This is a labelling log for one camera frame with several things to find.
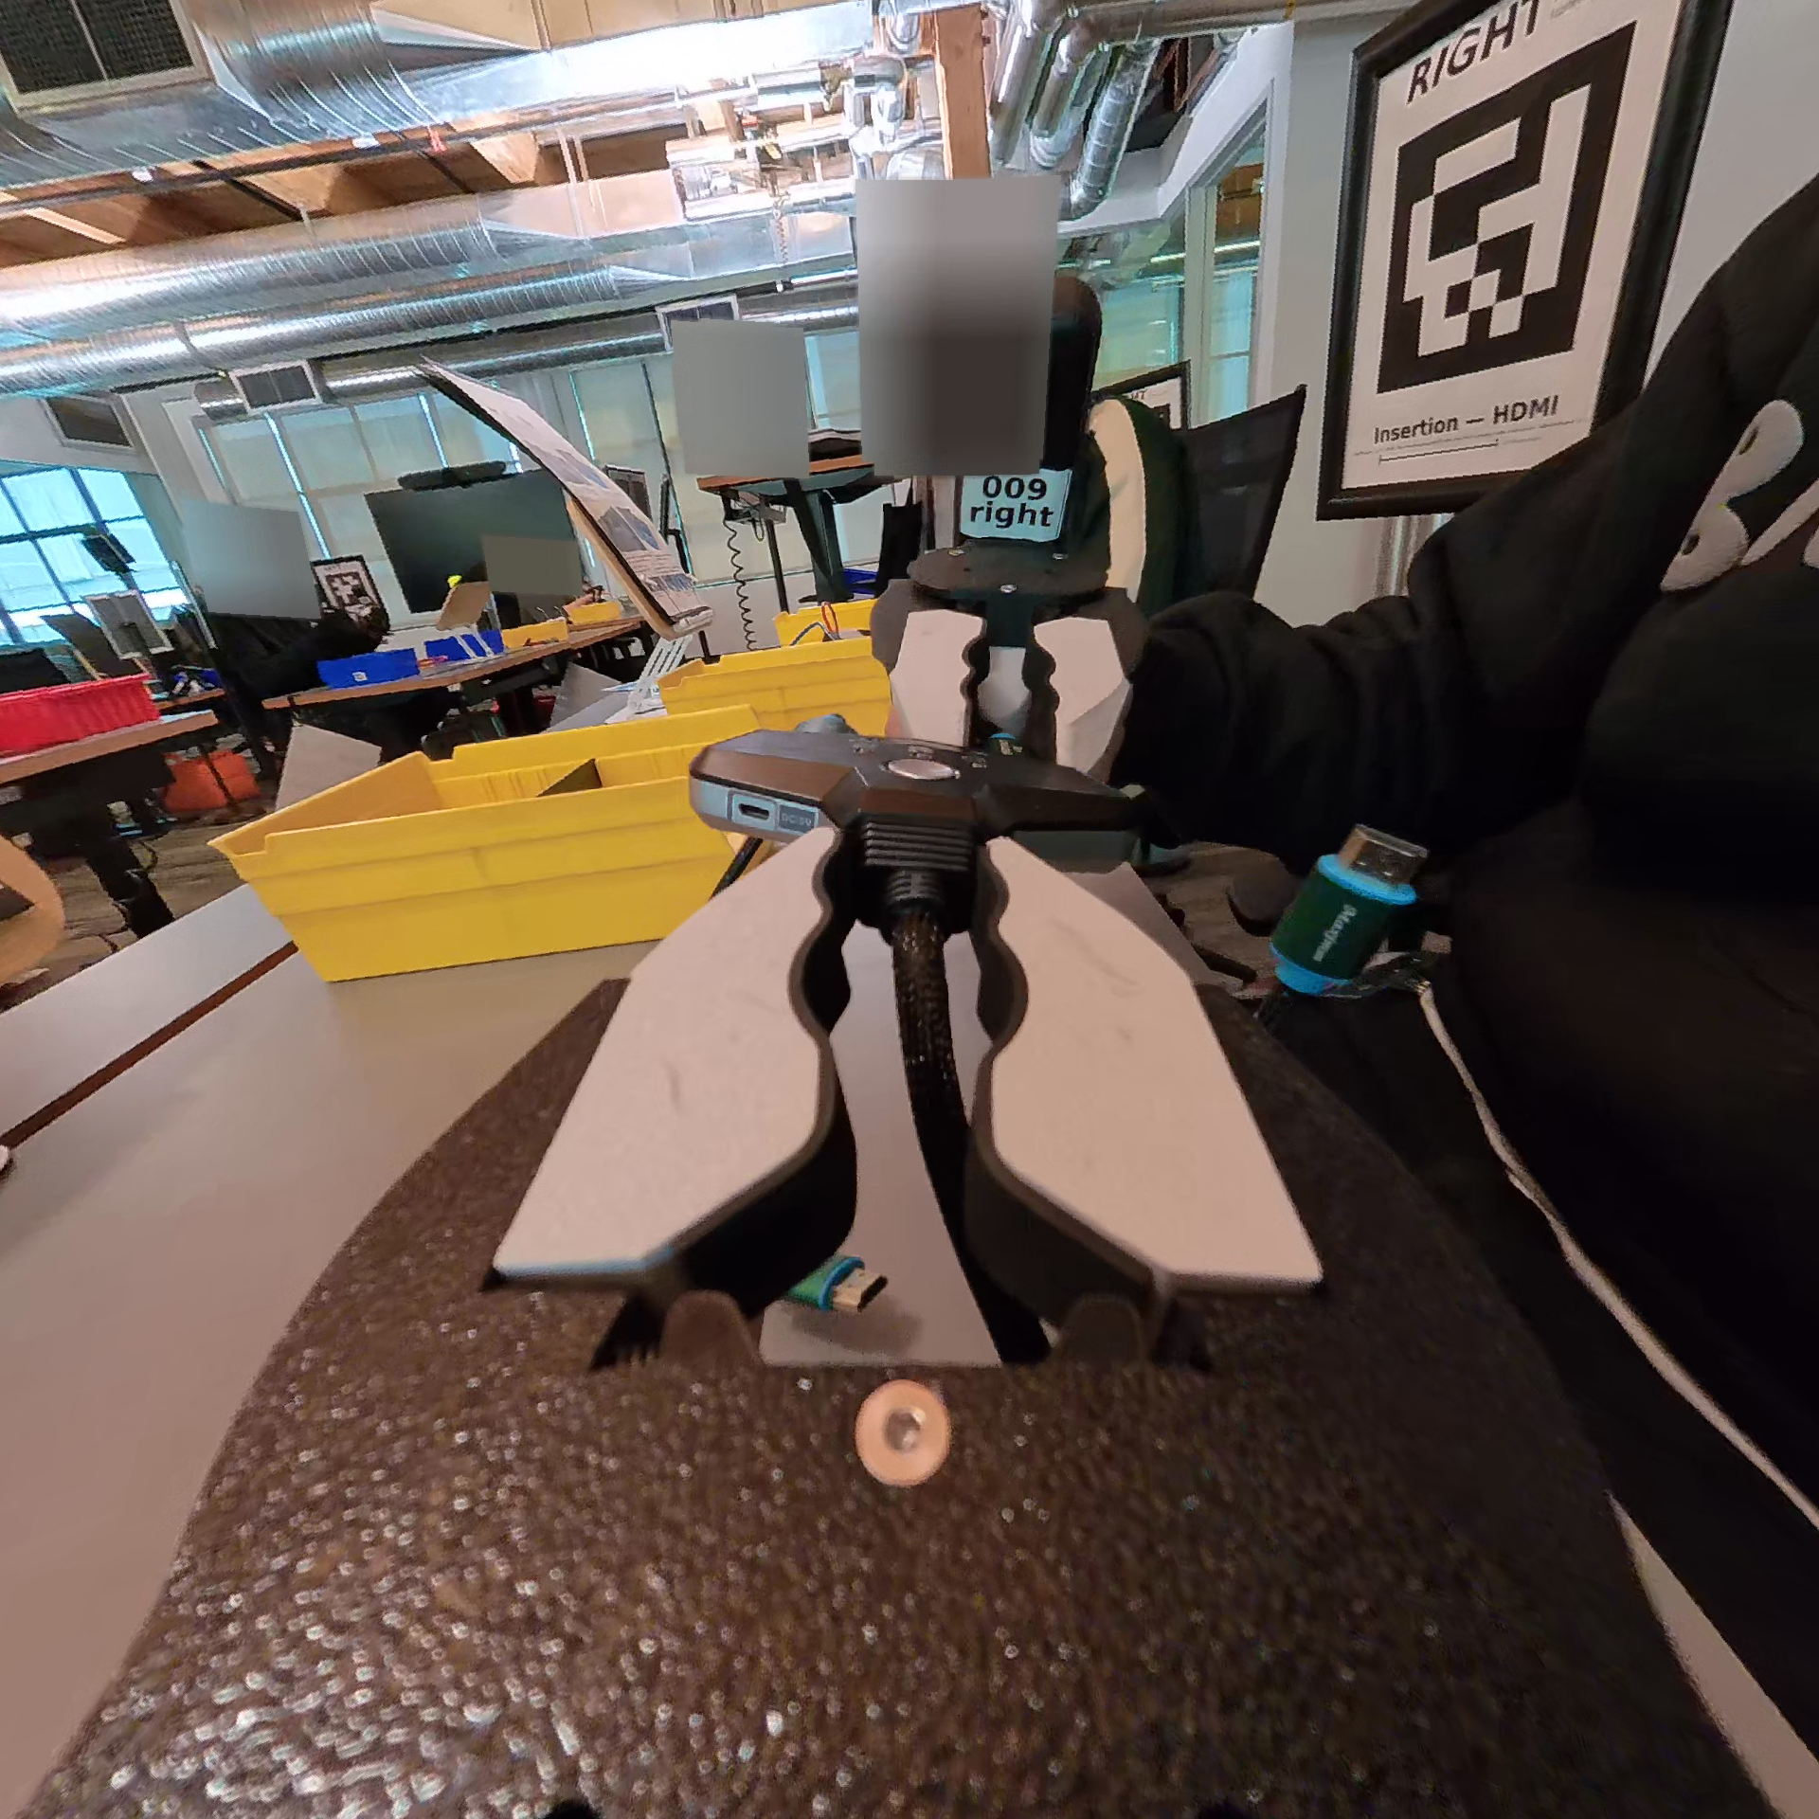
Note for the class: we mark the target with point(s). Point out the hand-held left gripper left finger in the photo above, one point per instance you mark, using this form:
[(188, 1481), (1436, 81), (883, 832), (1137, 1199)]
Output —
[(682, 1096)]

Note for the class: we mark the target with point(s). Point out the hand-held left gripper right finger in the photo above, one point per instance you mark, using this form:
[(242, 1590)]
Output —
[(1137, 1108)]

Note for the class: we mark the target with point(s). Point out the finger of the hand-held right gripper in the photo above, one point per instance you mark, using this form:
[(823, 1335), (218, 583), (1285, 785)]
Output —
[(1091, 689), (924, 677)]

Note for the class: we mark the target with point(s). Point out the black hdmi switch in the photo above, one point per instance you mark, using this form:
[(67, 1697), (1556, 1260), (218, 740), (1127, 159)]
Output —
[(1022, 803)]

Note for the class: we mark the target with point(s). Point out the yellow bin with divider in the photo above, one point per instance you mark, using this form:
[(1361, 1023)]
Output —
[(471, 911)]

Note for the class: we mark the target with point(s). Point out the person's right forearm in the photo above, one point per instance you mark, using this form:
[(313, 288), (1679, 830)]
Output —
[(1347, 698)]

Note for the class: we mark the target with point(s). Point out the standing desk wooden top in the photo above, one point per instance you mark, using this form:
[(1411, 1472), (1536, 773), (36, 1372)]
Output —
[(793, 477)]

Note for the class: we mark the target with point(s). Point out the grey desk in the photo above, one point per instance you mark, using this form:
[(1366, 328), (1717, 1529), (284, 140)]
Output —
[(172, 1137)]

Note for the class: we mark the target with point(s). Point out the green white jacket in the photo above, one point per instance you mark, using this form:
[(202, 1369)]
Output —
[(1137, 507)]

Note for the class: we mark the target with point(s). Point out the yellow storage bin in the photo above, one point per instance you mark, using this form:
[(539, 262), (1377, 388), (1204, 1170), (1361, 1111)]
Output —
[(767, 689)]

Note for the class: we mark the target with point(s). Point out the black mesh chair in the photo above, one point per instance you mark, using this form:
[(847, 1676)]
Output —
[(1248, 498)]

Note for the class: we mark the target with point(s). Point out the tilted board document stand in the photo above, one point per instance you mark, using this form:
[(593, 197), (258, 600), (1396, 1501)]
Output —
[(627, 532)]

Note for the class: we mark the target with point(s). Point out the long wooden table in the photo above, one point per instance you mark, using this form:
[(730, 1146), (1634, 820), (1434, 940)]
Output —
[(481, 666)]

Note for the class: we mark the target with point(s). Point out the small blue bin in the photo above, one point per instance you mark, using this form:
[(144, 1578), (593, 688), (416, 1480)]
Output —
[(467, 645), (364, 673)]

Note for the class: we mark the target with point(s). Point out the small tilted wooden board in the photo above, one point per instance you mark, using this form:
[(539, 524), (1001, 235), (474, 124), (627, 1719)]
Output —
[(467, 608)]

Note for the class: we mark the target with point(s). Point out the black monitor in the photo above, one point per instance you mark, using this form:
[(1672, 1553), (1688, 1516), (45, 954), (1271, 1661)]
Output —
[(471, 546)]

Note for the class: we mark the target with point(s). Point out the grey board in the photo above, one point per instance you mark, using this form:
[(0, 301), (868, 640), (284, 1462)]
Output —
[(330, 768)]

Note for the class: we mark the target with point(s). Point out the person's torso black hoodie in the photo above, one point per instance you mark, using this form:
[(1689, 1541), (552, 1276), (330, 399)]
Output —
[(1679, 1000)]

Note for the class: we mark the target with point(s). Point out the orange bag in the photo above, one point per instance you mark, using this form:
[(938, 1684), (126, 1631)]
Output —
[(210, 785)]

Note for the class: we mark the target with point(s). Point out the framed marker sign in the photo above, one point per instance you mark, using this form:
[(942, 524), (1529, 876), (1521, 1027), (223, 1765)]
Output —
[(1505, 209)]

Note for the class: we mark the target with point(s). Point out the wooden table black legs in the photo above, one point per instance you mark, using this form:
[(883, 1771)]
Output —
[(185, 721)]

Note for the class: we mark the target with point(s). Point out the red storage bin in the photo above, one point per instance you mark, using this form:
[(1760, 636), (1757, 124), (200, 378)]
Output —
[(73, 720)]

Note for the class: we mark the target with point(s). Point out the silver spiral duct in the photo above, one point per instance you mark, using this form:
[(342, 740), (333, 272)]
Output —
[(423, 247)]

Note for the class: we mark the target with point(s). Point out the thin silver duct with grilles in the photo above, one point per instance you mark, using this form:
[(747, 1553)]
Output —
[(142, 357)]

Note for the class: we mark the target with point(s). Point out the silver duct with vent box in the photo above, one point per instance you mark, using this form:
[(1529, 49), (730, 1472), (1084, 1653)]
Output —
[(284, 77)]

